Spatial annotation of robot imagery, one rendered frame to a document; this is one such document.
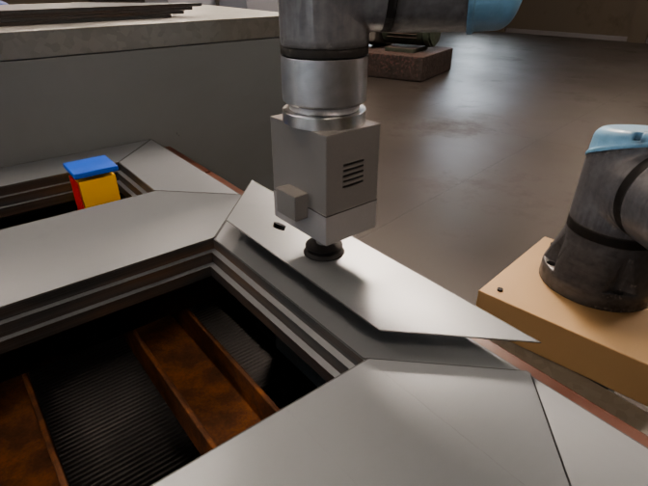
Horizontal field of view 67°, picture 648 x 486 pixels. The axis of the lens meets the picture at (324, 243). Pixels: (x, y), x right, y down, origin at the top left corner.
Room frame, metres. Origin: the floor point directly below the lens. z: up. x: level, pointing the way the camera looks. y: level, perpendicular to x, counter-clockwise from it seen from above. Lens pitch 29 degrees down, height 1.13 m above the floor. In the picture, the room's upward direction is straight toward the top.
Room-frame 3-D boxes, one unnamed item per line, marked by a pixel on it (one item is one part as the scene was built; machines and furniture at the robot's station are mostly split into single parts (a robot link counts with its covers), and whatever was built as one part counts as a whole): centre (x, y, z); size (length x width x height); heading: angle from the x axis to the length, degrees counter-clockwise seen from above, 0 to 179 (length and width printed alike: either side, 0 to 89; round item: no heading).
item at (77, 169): (0.67, 0.34, 0.88); 0.06 x 0.06 x 0.02; 38
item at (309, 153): (0.44, 0.01, 0.97); 0.10 x 0.09 x 0.16; 129
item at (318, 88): (0.44, 0.00, 1.05); 0.08 x 0.08 x 0.05
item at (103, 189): (0.67, 0.34, 0.78); 0.05 x 0.05 x 0.19; 38
